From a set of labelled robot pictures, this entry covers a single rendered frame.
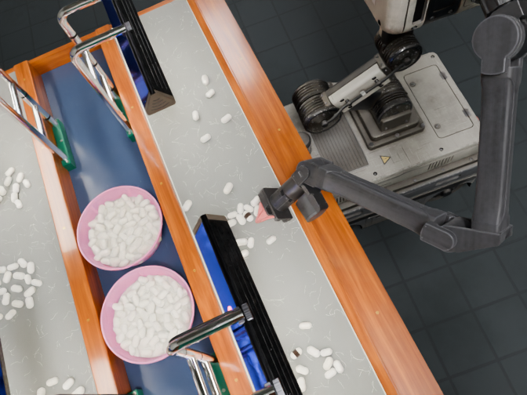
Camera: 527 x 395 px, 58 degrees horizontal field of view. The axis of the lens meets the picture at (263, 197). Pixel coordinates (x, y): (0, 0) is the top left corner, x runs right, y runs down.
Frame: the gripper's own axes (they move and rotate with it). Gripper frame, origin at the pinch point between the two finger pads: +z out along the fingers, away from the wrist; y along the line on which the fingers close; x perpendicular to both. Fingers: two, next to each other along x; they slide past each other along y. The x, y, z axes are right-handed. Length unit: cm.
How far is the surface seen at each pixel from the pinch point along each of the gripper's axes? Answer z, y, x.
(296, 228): -4.8, 5.9, 8.2
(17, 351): 60, 4, -49
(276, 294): 5.0, 20.7, -0.5
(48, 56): 36, -96, -27
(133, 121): 18, -51, -15
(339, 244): -12.7, 16.3, 11.7
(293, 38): 7, -118, 97
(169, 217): 18.2, -13.2, -15.3
